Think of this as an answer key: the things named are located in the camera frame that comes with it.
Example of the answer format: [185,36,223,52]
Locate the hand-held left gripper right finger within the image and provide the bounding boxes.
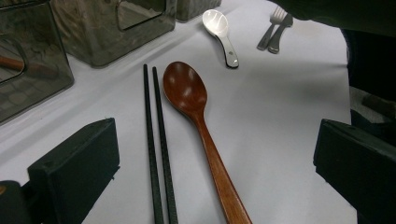
[312,119,396,224]

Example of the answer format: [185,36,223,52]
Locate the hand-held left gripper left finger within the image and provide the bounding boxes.
[27,117,120,224]

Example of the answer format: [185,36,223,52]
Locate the transparent grey storage bin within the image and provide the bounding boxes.
[176,0,222,22]
[0,0,75,125]
[49,0,178,68]

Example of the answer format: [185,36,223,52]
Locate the brown wooden chopstick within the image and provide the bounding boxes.
[0,55,60,80]

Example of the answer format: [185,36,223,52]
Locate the black chopstick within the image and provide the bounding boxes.
[143,63,165,224]
[151,66,179,224]

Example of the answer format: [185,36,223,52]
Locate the white ceramic spoon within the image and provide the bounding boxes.
[202,8,240,69]

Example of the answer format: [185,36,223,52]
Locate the brown wooden spoon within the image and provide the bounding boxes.
[162,61,253,224]

